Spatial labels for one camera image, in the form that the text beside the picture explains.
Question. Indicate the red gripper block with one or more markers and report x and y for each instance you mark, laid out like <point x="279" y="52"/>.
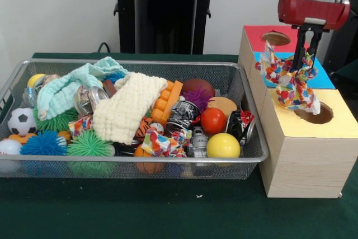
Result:
<point x="310" y="9"/>

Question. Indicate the colourful patterned paper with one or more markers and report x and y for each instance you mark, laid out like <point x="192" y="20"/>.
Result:
<point x="159" y="144"/>
<point x="291" y="93"/>

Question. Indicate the wooden box with three holes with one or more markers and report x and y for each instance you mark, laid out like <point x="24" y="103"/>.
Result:
<point x="307" y="166"/>

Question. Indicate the shallow clear mesh bin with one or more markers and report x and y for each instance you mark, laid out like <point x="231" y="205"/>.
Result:
<point x="56" y="172"/>

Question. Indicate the black upright panel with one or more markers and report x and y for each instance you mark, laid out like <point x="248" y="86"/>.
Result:
<point x="344" y="46"/>

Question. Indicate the dark green side table cloth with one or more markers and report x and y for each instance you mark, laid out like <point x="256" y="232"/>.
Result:
<point x="349" y="72"/>

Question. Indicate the red orange ball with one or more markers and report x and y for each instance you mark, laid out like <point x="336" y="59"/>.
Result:
<point x="213" y="120"/>

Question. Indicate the purple spiky ball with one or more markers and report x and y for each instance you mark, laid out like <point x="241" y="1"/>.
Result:
<point x="197" y="96"/>

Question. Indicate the large yellow ball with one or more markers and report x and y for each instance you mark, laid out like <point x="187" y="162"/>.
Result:
<point x="223" y="145"/>

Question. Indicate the cream knitted cloth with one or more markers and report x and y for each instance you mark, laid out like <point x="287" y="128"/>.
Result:
<point x="126" y="110"/>

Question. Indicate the green spiky ball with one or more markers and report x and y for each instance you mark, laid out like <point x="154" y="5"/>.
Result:
<point x="89" y="145"/>

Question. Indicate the mint green cloth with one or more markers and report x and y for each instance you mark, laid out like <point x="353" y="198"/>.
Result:
<point x="61" y="90"/>

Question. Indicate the blue spiky ball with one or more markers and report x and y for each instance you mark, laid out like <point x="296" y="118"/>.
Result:
<point x="42" y="144"/>

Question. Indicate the black and white soccer ball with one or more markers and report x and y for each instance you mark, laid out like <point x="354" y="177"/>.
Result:
<point x="21" y="121"/>

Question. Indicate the white baseball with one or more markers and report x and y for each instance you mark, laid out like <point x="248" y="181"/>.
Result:
<point x="9" y="147"/>

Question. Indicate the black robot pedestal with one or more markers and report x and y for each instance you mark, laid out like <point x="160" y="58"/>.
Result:
<point x="165" y="26"/>

